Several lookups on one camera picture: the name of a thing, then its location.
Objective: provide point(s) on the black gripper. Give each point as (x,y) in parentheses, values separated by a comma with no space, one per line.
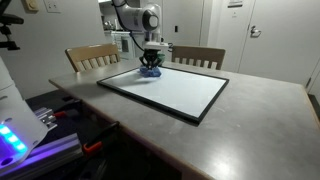
(152,54)

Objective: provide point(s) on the blue microfiber cloth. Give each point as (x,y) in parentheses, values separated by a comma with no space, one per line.
(150,72)

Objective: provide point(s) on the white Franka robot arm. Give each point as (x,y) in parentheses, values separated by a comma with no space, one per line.
(140,16)

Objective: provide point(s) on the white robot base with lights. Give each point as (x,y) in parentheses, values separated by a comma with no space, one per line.
(16,120)

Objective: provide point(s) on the black framed whiteboard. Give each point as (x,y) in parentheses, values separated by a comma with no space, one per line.
(173,90)

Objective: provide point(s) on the mint green bowl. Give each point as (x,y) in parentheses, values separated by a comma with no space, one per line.
(161,58)

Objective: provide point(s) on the white kitchen cabinet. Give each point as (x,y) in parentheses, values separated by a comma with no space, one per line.
(125,45)

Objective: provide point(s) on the dark brown wooden chair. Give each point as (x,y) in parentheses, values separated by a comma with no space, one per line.
(198,53)

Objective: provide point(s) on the light tan wooden chair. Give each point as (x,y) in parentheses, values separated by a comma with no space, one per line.
(91,53)

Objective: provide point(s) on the orange tipped black clamp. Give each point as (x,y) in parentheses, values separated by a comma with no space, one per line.
(60,114)
(91,146)

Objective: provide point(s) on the white door with lever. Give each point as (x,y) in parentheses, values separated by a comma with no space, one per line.
(283,43)

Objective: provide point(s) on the silver metal bracket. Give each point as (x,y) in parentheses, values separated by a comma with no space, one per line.
(46,117)

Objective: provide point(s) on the aluminium extrusion rail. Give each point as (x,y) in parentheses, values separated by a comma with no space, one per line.
(53,150)

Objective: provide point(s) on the beige round wall dial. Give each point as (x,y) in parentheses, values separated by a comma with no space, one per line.
(30,5)

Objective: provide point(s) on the black camera stand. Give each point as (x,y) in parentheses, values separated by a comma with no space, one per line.
(8,20)

